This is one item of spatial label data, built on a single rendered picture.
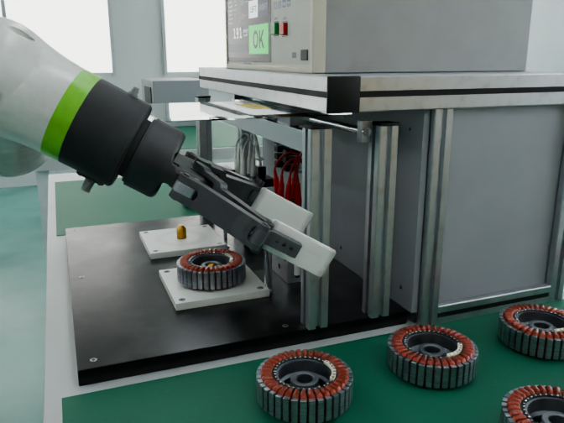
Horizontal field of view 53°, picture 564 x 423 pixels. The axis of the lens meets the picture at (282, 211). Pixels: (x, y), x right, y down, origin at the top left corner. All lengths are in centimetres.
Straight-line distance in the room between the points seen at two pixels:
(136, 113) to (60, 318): 48
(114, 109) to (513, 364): 59
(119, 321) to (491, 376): 51
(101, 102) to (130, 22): 508
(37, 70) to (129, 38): 507
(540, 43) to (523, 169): 696
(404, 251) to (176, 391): 38
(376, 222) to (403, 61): 25
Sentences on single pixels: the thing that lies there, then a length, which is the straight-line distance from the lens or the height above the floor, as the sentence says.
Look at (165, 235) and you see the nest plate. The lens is 120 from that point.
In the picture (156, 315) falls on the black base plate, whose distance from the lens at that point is 88.
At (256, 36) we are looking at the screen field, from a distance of 105.
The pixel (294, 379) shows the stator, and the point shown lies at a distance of 69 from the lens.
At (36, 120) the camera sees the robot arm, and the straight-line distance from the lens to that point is 56.
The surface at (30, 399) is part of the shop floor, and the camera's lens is 224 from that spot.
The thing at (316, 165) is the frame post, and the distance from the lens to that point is 74.
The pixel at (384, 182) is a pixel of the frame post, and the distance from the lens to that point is 80.
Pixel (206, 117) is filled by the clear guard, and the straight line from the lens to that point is 74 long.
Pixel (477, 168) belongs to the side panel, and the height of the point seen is 98.
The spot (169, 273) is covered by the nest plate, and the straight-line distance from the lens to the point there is 100.
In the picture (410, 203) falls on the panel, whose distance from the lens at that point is 84.
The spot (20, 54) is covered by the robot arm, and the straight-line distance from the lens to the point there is 57.
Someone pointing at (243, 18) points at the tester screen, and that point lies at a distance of 112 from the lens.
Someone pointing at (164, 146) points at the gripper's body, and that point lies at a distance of 56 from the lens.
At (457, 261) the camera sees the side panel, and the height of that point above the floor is 84.
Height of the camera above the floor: 114
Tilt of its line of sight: 15 degrees down
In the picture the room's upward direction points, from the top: straight up
